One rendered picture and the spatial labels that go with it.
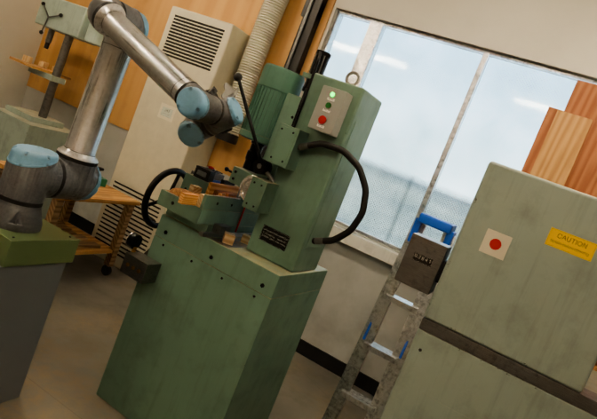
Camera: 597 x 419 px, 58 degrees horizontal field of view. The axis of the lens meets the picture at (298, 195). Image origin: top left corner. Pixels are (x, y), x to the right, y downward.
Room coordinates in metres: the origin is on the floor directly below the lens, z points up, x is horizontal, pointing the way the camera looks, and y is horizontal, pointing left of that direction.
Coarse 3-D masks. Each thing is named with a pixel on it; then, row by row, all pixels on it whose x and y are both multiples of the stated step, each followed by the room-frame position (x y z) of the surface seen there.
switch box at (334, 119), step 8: (328, 88) 1.93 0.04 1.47; (320, 96) 1.94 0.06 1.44; (328, 96) 1.93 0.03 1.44; (336, 96) 1.91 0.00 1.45; (344, 96) 1.90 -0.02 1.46; (352, 96) 1.95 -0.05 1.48; (320, 104) 1.93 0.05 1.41; (336, 104) 1.91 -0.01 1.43; (344, 104) 1.91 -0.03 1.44; (320, 112) 1.93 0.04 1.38; (336, 112) 1.90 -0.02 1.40; (344, 112) 1.93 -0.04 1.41; (312, 120) 1.94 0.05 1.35; (328, 120) 1.91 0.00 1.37; (336, 120) 1.90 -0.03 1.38; (312, 128) 1.94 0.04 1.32; (320, 128) 1.92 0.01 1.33; (328, 128) 1.91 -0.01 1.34; (336, 128) 1.92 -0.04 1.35; (336, 136) 1.94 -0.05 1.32
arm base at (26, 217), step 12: (0, 204) 1.73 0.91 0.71; (12, 204) 1.73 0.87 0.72; (24, 204) 1.75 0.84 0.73; (36, 204) 1.79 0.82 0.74; (0, 216) 1.72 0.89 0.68; (12, 216) 1.73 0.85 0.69; (24, 216) 1.75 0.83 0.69; (36, 216) 1.79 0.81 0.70; (12, 228) 1.72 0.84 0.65; (24, 228) 1.75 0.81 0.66; (36, 228) 1.79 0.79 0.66
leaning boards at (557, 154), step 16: (576, 96) 2.94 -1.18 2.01; (592, 96) 2.91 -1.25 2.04; (560, 112) 2.90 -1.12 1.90; (576, 112) 2.93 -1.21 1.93; (592, 112) 2.90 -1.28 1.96; (544, 128) 2.94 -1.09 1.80; (560, 128) 2.88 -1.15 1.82; (576, 128) 2.86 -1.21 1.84; (592, 128) 2.86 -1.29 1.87; (544, 144) 2.89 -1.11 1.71; (560, 144) 2.87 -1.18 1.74; (576, 144) 2.84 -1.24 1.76; (592, 144) 2.84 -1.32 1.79; (528, 160) 2.93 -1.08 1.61; (544, 160) 2.88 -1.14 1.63; (560, 160) 2.85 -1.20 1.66; (576, 160) 2.85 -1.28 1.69; (592, 160) 2.83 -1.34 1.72; (544, 176) 2.86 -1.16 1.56; (560, 176) 2.83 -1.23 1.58; (576, 176) 2.84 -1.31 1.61; (592, 176) 2.81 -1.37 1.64; (592, 192) 2.80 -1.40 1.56
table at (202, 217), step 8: (168, 192) 2.02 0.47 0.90; (160, 200) 2.03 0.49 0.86; (168, 200) 2.01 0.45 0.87; (176, 200) 2.00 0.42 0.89; (168, 208) 2.01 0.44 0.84; (176, 208) 1.99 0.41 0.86; (184, 208) 1.98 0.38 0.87; (192, 208) 1.96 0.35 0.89; (200, 208) 1.95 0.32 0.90; (184, 216) 1.97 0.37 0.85; (192, 216) 1.96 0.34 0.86; (200, 216) 1.95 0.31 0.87; (208, 216) 1.99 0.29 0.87; (216, 216) 2.04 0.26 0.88; (224, 216) 2.09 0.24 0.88; (232, 216) 2.14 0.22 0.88; (240, 216) 2.19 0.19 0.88; (248, 216) 2.25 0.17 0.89; (256, 216) 2.31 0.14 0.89; (200, 224) 1.97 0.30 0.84; (208, 224) 2.01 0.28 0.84; (232, 224) 2.16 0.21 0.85; (240, 224) 2.21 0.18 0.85; (248, 224) 2.27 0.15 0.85
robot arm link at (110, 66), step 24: (144, 24) 1.97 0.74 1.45; (120, 48) 1.92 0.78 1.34; (96, 72) 1.92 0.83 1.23; (120, 72) 1.94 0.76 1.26; (96, 96) 1.91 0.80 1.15; (96, 120) 1.92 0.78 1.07; (72, 144) 1.91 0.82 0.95; (96, 144) 1.95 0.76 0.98; (72, 168) 1.90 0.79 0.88; (96, 168) 1.99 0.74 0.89; (72, 192) 1.91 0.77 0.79; (96, 192) 2.01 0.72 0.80
